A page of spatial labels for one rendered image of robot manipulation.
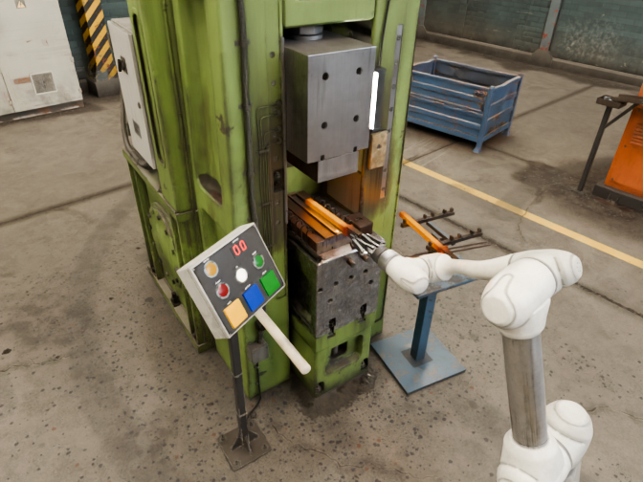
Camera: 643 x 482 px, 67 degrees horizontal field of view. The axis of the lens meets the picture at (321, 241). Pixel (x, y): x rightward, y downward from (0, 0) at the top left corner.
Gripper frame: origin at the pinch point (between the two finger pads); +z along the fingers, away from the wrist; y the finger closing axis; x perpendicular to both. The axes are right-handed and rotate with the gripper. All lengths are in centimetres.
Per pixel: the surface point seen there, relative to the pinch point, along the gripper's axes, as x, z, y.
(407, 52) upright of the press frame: 64, 25, 42
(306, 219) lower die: -5.1, 27.2, -6.3
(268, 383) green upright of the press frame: -98, 23, -33
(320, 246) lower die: -8.2, 9.6, -10.6
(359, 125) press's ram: 43.2, 9.9, 6.9
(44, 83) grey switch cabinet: -70, 542, -50
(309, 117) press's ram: 51, 10, -16
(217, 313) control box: 1, -15, -69
